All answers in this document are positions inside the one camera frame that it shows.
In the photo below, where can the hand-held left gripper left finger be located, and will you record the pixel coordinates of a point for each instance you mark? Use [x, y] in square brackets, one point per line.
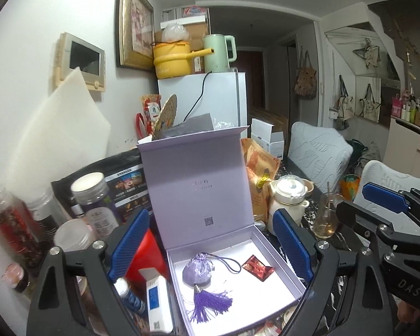
[129, 245]

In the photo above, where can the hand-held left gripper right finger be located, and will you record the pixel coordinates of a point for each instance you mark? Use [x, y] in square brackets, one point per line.
[292, 248]

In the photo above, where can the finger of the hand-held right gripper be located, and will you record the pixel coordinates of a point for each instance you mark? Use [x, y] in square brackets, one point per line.
[385, 196]
[357, 217]

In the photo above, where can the purple gift box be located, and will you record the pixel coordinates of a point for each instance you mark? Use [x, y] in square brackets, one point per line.
[196, 168]

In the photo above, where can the red plastic container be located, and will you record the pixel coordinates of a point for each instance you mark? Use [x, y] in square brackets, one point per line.
[150, 252]

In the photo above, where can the grey leaf pattern chair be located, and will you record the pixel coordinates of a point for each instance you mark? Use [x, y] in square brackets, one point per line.
[318, 150]
[385, 173]

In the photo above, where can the colourful orange bag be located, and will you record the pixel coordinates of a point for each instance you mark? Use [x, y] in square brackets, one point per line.
[350, 186]

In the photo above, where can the glass cup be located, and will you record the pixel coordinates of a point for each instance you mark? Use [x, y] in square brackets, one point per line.
[323, 229]

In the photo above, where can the small red foil packet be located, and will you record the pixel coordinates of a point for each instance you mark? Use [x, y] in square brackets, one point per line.
[257, 267]

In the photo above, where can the jar with purple label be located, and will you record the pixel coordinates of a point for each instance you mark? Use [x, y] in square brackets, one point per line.
[98, 213]

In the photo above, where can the white counter cabinet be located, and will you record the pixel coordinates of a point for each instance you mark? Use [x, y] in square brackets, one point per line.
[402, 147]

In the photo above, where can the white ceramic teapot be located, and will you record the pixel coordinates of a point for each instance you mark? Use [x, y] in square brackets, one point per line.
[288, 196]

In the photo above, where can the blue tube bottle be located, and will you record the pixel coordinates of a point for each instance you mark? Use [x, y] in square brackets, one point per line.
[134, 301]

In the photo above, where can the brown ceramic bowl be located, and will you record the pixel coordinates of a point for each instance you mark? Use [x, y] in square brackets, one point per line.
[309, 186]

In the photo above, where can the clear jar brown contents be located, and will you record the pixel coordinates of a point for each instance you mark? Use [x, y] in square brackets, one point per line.
[71, 234]

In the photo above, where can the white box blue label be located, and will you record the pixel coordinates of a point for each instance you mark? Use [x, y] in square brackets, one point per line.
[157, 297]

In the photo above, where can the black snack bag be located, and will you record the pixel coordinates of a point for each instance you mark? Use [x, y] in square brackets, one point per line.
[126, 182]

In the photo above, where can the purple tassel sachet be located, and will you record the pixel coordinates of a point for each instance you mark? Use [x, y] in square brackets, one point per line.
[196, 273]

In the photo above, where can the orange snack bag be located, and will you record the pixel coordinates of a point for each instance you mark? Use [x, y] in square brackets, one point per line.
[259, 175]

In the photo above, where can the row of cosmetic bottles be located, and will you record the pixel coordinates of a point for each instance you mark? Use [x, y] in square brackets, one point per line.
[411, 108]

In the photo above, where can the clear jar striped label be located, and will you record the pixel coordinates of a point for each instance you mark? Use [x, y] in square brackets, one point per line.
[42, 217]

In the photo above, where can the beige canvas tote bag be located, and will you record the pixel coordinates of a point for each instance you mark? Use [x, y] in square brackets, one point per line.
[369, 105]
[344, 105]

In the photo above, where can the small white carton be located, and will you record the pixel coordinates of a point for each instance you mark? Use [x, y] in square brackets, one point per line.
[277, 145]

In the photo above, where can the clear jar red berries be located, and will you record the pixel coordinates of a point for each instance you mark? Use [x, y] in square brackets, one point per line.
[14, 224]

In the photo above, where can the small jar pink lid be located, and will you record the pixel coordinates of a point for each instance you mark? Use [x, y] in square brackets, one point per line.
[15, 274]

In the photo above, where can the large white carton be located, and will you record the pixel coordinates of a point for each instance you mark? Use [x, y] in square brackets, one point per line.
[260, 133]

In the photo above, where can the flat brown carton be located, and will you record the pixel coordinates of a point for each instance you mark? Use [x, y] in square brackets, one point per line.
[279, 122]

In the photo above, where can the round woven fan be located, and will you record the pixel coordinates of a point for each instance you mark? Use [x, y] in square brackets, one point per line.
[166, 115]

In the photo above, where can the grey wrapping paper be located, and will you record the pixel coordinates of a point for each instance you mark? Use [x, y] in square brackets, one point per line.
[192, 126]

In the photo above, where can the patterned brown tote bag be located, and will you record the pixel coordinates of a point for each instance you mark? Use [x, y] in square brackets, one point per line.
[306, 84]

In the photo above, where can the white foam board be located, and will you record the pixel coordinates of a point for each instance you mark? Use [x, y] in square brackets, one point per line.
[63, 122]

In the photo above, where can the red snack bag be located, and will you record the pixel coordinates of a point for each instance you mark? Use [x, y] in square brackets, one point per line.
[152, 106]

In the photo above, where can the star shaped canvas bag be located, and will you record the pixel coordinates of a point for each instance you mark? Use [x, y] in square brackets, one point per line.
[369, 54]

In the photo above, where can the white refrigerator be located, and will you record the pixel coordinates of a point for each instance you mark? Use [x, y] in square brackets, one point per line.
[224, 101]

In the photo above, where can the dark wooden door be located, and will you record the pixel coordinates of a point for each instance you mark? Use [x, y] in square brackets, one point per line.
[252, 77]

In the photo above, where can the yellow cooking pot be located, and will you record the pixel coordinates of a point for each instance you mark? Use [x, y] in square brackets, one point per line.
[171, 59]

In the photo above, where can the green electric kettle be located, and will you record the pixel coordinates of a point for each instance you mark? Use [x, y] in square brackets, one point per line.
[215, 54]

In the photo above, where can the clear plastic bag in pot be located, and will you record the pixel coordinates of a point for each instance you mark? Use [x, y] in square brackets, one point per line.
[175, 31]

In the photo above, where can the gold framed picture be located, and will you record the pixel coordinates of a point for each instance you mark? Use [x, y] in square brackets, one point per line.
[136, 24]

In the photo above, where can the brown cardboard box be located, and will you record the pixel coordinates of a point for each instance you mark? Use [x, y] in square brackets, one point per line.
[197, 33]

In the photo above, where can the beige wall intercom panel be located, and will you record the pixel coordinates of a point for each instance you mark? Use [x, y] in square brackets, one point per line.
[84, 56]

